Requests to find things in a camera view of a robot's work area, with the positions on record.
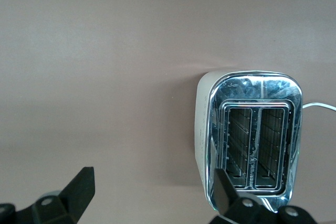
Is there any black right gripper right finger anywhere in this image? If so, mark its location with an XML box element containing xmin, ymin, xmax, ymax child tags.
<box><xmin>211</xmin><ymin>168</ymin><xmax>317</xmax><ymax>224</ymax></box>

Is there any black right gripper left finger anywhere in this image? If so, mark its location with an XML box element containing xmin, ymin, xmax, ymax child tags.
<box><xmin>0</xmin><ymin>166</ymin><xmax>96</xmax><ymax>224</ymax></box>

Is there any beige and chrome toaster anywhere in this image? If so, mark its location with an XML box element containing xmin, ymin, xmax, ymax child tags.
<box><xmin>195</xmin><ymin>69</ymin><xmax>304</xmax><ymax>213</ymax></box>

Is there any white toaster power cord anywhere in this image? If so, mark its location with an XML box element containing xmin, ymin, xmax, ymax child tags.
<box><xmin>301</xmin><ymin>102</ymin><xmax>336</xmax><ymax>112</ymax></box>

